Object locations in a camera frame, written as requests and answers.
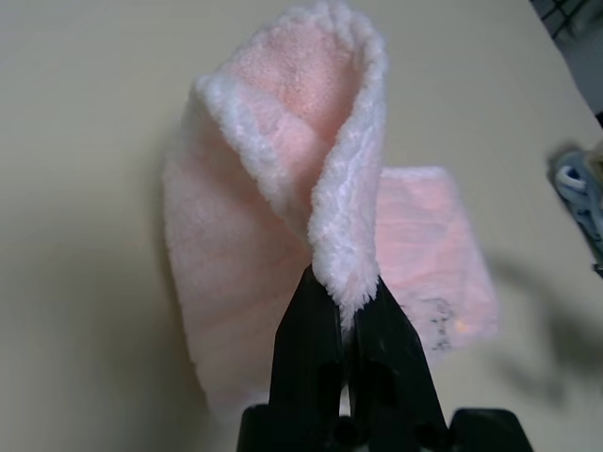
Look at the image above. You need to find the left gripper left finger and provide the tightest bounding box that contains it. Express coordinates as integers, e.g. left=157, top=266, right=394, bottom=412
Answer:
left=268, top=270, right=352, bottom=420

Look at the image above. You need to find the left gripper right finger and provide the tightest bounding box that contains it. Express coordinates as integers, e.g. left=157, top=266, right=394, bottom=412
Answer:
left=348, top=277, right=448, bottom=429

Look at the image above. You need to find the pink terry towel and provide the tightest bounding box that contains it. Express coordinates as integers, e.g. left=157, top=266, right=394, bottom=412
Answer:
left=162, top=0, right=500, bottom=415

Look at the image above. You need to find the light blue folded towel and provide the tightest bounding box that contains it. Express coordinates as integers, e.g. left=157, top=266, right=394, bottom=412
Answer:
left=550, top=150, right=603, bottom=265

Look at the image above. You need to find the black foam floor mat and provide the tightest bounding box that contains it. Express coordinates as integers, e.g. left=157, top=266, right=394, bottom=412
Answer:
left=530, top=0, right=603, bottom=133

